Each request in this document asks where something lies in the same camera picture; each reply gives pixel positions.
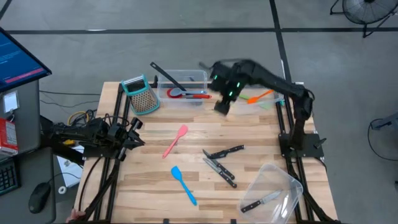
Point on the white paper sheet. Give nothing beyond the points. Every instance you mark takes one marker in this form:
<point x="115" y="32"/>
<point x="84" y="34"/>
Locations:
<point x="70" y="171"/>

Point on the blue silicone spatula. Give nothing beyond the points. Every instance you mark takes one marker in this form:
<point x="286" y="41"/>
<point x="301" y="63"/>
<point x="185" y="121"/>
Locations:
<point x="177" y="172"/>

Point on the grey cabinet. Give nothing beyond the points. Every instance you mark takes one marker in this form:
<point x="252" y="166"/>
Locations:
<point x="26" y="124"/>

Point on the red spoon with steel shaft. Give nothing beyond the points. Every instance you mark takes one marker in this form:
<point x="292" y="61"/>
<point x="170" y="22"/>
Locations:
<point x="200" y="96"/>

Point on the black computer mouse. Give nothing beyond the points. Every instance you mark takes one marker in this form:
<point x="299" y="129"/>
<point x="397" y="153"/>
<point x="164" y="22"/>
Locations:
<point x="39" y="197"/>

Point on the orange silicone spatula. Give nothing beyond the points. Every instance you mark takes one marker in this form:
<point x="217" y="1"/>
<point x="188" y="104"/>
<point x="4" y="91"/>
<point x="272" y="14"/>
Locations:
<point x="252" y="100"/>

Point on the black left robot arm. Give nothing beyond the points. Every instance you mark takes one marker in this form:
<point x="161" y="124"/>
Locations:
<point x="77" y="136"/>

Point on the black keyboard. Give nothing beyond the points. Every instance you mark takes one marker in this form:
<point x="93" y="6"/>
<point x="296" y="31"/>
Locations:
<point x="7" y="179"/>

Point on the large black spoon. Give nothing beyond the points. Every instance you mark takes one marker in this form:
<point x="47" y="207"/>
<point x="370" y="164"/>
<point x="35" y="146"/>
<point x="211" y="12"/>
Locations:
<point x="164" y="74"/>

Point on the teal metal box grater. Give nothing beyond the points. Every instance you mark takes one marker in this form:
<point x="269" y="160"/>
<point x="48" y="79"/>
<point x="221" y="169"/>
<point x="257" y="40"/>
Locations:
<point x="143" y="101"/>

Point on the white paper label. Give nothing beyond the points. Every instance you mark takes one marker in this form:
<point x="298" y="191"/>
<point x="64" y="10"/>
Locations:
<point x="11" y="101"/>

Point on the computer monitor with blue screen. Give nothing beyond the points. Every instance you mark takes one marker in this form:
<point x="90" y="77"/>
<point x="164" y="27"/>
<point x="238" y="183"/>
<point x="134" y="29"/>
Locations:
<point x="18" y="62"/>

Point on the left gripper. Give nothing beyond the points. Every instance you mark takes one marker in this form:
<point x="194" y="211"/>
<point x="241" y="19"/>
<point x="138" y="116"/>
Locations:
<point x="120" y="138"/>

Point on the black aluminium frame rails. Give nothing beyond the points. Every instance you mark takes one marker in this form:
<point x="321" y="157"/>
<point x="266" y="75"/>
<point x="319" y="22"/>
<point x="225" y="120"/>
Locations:
<point x="112" y="193"/>
<point x="288" y="119"/>

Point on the pink silicone spatula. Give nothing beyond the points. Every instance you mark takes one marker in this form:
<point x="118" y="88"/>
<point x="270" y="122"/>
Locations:
<point x="183" y="130"/>

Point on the small white tape roll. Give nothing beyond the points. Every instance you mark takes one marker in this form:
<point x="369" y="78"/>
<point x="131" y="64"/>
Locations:
<point x="62" y="190"/>

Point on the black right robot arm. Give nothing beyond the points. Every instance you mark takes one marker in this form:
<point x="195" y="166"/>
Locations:
<point x="280" y="84"/>

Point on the clear plastic bin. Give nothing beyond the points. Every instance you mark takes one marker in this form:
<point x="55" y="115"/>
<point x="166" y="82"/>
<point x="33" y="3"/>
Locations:
<point x="267" y="180"/>
<point x="264" y="110"/>
<point x="174" y="102"/>

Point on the black floor fan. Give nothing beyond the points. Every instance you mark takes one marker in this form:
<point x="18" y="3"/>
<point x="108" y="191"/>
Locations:
<point x="367" y="11"/>

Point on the person's hand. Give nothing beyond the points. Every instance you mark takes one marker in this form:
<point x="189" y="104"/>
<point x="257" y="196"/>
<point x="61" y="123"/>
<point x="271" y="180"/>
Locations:
<point x="76" y="216"/>

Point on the small teal clip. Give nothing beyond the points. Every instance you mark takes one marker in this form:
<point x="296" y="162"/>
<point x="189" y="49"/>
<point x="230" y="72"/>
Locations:
<point x="282" y="101"/>

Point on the grey desk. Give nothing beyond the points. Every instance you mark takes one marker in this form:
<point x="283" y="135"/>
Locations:
<point x="31" y="168"/>

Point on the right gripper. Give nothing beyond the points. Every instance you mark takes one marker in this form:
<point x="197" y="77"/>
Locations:
<point x="230" y="77"/>

